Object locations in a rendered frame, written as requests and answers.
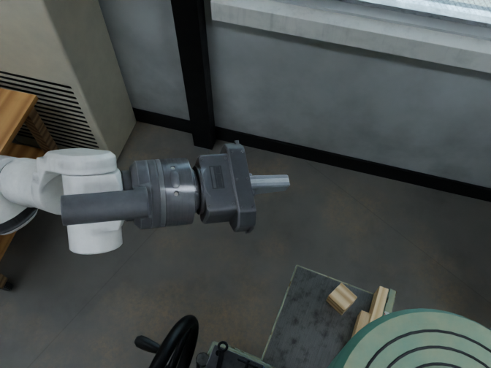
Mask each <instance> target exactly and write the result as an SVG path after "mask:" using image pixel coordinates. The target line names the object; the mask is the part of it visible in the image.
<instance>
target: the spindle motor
mask: <svg viewBox="0 0 491 368"><path fill-rule="evenodd" d="M327 368H491V330H489V329H488V328H486V327H484V326H483V325H481V324H479V323H477V322H475V321H472V320H471V319H468V318H466V317H464V316H461V315H457V314H454V313H451V312H447V311H443V310H435V309H424V308H417V309H407V310H400V311H397V312H393V313H390V314H387V315H383V316H381V317H380V318H377V319H375V320H374V321H372V322H370V323H369V324H367V325H366V326H364V327H363V328H362V329H360V330H359V331H358V332H357V333H356V334H355V335H354V336H353V337H352V338H351V339H350V340H349V341H348V342H347V343H346V345H345V346H344V347H343V348H342V350H341V351H340V352H339V353H338V355H337V356H336V357H335V358H334V359H333V360H332V362H331V363H330V365H329V366H328V367H327Z"/></svg>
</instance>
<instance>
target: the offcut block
mask: <svg viewBox="0 0 491 368"><path fill-rule="evenodd" d="M356 299H357V296H355V295H354V294H353V293H352V292H351V291H350V290H349V289H348V288H347V287H345V285H344V284H342V283H341V284H340V285H339V286H338V287H337V288H336V289H335V290H334V291H333V292H332V293H331V294H330V295H329V296H328V297H327V300H326V301H327V302H328V303H329V304H330V305H331V306H332V307H333V308H334V309H335V310H336V311H337V312H338V313H340V314H341V315H342V314H344V313H345V311H347V309H349V308H350V306H351V305H352V304H353V303H354V302H355V300H356Z"/></svg>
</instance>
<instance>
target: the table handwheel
mask: <svg viewBox="0 0 491 368"><path fill-rule="evenodd" d="M198 334H199V322H198V320H197V318H196V317H195V316H193V315H186V316H184V317H182V318H181V319H180V320H179V321H178V322H177V323H176V324H175V325H174V326H173V327H172V329H171V330H170V332H169V333H168V335H167V336H166V337H165V339H164V341H163V343H162V344H161V346H160V347H159V349H158V351H157V352H156V355H155V356H154V358H153V360H152V362H151V365H150V366H149V368H176V366H177V368H189V366H190V363H191V360H192V357H193V355H194V351H195V347H196V344H197V338H198ZM173 351H174V353H173ZM172 353H173V354H172ZM171 355H172V358H171V359H170V357H171ZM169 359H170V362H169V364H168V365H167V362H168V361H169ZM179 359H180V360H179ZM178 361H179V362H178Z"/></svg>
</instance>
